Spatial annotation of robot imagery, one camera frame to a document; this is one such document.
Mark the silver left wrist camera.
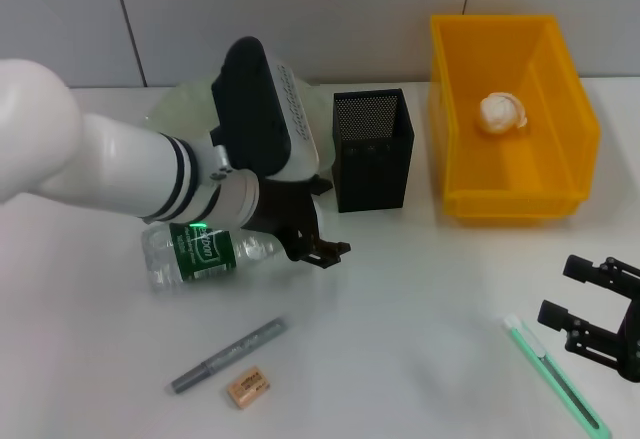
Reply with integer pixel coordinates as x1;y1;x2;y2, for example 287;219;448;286
209;36;321;183

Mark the black mesh pen holder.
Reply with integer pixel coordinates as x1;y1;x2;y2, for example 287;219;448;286
332;87;417;214

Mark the white paper ball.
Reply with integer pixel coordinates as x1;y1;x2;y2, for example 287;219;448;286
478;91;530;135

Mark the beige eraser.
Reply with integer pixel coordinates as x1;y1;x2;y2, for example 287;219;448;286
224;366;271;410

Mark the yellow plastic bin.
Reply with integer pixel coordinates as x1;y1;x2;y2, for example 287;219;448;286
429;12;601;223

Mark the grey marker pen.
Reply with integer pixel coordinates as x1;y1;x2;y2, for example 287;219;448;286
170;316;290;395

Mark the clear green-label water bottle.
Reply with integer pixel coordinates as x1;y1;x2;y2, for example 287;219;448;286
141;223;301;294

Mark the green utility knife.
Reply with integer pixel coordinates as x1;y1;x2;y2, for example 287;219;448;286
503;314;612;439

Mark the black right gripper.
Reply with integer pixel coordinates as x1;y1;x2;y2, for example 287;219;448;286
537;253;640;384

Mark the green glass fruit plate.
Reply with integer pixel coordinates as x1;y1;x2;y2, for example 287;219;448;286
143;76;336;185

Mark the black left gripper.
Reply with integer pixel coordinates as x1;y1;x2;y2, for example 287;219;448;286
244;176;352;269

